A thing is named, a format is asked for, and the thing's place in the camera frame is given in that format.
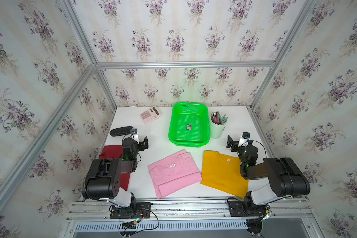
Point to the red folded t-shirt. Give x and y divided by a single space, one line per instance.
115 151

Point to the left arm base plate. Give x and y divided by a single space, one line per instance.
142 210

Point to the black oval case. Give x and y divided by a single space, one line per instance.
120 131

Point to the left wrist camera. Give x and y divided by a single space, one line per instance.
134 134

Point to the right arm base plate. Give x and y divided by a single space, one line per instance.
239 208

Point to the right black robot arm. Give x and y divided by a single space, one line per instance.
285 179

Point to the yellow t-shirt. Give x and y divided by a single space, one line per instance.
222 172

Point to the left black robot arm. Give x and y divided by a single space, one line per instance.
103 180

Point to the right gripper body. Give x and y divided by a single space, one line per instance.
235 146

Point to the aluminium front rail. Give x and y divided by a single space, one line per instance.
186 209

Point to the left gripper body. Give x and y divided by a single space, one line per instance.
141 144

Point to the coloured pencils bunch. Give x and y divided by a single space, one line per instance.
218 119

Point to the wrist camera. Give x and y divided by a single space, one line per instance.
134 134
244 139

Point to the pink t-shirt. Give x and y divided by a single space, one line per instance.
174 173

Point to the black round floor mount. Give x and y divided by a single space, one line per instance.
254 227

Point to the green plastic basket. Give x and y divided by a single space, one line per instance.
197 115

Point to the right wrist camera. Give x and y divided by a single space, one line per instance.
244 139

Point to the pink calculator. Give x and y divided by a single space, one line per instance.
150 115

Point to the small circuit board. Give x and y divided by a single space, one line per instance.
131 225

